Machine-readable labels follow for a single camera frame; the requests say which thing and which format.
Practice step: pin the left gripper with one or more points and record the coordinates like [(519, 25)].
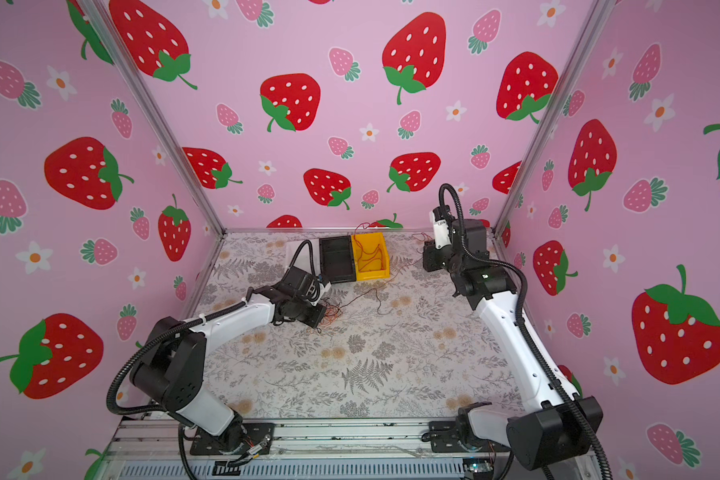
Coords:
[(315, 320)]

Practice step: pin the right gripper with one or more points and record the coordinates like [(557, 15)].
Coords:
[(429, 262)]

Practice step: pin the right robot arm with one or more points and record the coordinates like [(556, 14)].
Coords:
[(557, 423)]

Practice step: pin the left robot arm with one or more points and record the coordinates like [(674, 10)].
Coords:
[(169, 373)]

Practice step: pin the white plastic bin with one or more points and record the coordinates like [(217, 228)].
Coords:
[(308, 258)]

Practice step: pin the black plastic bin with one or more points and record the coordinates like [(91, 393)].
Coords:
[(337, 259)]

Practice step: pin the yellow plastic bin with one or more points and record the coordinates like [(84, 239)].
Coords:
[(371, 257)]

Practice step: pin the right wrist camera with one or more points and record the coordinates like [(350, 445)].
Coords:
[(442, 220)]

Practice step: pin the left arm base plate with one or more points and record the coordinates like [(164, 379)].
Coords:
[(237, 440)]

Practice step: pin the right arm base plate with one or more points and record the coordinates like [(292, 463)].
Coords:
[(447, 436)]

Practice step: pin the aluminium frame rail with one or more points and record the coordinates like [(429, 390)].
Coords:
[(365, 448)]

